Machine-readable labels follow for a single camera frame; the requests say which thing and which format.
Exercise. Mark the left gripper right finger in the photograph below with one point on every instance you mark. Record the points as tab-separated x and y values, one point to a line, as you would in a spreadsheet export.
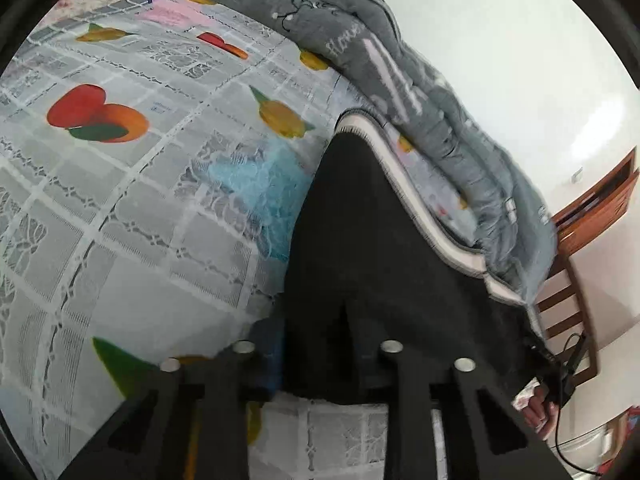
459	413

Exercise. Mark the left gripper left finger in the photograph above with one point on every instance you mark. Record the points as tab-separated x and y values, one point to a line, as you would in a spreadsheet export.
188	421

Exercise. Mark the black pants with white stripe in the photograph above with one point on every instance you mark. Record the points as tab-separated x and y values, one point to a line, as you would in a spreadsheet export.
378	301

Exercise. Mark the person's right hand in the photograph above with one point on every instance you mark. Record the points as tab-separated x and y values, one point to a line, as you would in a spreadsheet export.
540	414

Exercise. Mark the grey quilted comforter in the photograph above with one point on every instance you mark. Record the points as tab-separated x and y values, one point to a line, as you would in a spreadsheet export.
361	40

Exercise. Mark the fruit print plastic table cover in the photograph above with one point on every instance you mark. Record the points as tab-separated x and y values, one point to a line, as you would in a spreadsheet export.
148	188

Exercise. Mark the floral bed sheet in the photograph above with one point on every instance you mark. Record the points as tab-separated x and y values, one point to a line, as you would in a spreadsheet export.
69	8

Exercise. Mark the white wall switch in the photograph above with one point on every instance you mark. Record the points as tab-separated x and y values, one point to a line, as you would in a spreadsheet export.
577	176

